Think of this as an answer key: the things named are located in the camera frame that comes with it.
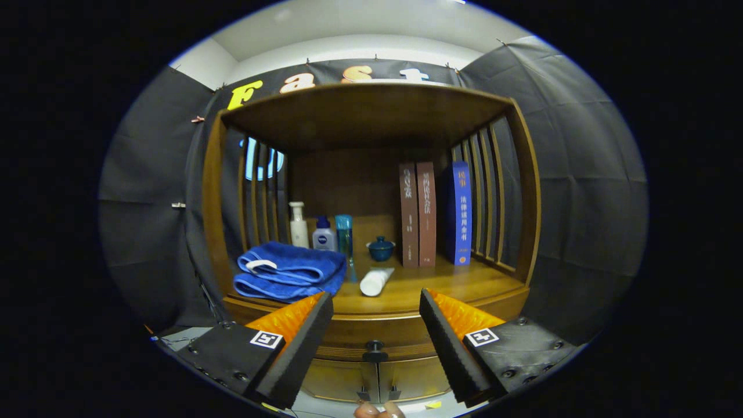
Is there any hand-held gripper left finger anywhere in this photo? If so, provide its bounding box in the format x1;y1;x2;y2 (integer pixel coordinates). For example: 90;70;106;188
174;291;334;410

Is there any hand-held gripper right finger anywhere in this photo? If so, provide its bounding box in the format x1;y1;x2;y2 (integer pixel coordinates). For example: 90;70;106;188
419;289;581;409

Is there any wooden drawer with black knob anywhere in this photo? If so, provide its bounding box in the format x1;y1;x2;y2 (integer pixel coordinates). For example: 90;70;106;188
316;318;442;363

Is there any white and green tube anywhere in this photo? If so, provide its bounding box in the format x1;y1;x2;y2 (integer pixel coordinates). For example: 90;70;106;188
359;267;395;297

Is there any wooden cabinet door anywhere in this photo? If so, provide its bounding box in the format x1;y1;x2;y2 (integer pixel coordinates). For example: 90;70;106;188
302;360;372;402
380;357;453;401

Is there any wooden countertop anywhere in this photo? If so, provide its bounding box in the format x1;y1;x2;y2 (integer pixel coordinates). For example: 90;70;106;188
223;216;530;320

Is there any brown wooden cabinet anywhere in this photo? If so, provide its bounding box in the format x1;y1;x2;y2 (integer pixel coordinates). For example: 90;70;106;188
201;81;542;404

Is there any folded blue towel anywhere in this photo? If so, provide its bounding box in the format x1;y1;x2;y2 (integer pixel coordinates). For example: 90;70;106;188
233;242;347;304

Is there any white bottle with blue cap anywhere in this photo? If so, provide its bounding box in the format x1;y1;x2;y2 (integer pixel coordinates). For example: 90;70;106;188
312;216;337;251

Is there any white pump bottle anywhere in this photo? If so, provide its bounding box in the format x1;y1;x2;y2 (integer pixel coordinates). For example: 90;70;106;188
289;201;310;249

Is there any dark blue lidded teacup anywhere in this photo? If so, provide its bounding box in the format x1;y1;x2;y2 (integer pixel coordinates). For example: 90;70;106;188
366;236;396;262

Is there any clear teal bottle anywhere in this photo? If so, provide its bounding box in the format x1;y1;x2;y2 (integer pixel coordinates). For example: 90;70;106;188
335;214;358;283

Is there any blue book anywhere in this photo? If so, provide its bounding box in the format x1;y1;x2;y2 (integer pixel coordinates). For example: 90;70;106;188
444;161;473;266

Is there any brown book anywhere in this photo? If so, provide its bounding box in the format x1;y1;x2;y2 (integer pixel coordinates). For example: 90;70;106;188
398;163;420;268
416;161;437;268

